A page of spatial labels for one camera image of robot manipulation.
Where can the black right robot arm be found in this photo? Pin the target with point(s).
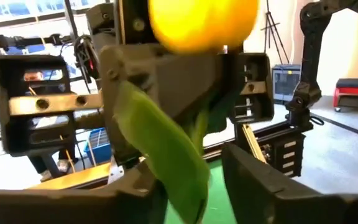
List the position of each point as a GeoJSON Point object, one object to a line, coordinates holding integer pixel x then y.
{"type": "Point", "coordinates": [309, 46]}

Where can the black table frame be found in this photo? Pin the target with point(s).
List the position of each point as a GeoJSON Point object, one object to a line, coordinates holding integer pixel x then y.
{"type": "Point", "coordinates": [275, 129]}

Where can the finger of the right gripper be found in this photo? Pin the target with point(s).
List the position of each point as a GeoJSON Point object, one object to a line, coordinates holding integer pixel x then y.
{"type": "Point", "coordinates": [113, 65]}
{"type": "Point", "coordinates": [191, 84]}

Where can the black tripod stand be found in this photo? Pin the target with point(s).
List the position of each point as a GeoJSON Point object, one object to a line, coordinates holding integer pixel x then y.
{"type": "Point", "coordinates": [269, 18]}

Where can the black control box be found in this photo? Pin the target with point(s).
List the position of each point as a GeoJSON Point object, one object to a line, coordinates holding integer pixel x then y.
{"type": "Point", "coordinates": [291, 155]}

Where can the red stool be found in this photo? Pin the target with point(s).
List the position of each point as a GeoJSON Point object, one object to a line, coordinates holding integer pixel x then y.
{"type": "Point", "coordinates": [353, 93]}

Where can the blue plastic crate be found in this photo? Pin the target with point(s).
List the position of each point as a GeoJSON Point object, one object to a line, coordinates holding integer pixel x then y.
{"type": "Point", "coordinates": [99, 152]}

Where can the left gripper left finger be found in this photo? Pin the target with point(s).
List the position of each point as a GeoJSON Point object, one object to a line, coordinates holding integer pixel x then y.
{"type": "Point", "coordinates": [73, 208]}

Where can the yellow tulip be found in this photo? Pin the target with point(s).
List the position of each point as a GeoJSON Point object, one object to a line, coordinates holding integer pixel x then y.
{"type": "Point", "coordinates": [197, 21]}

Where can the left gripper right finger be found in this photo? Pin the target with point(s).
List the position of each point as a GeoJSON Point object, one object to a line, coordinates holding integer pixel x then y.
{"type": "Point", "coordinates": [259, 199]}

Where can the gray equipment box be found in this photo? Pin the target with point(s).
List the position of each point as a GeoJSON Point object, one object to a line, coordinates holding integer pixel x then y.
{"type": "Point", "coordinates": [286, 84]}

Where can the person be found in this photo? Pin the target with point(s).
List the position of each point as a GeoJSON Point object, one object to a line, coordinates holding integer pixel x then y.
{"type": "Point", "coordinates": [34, 75]}

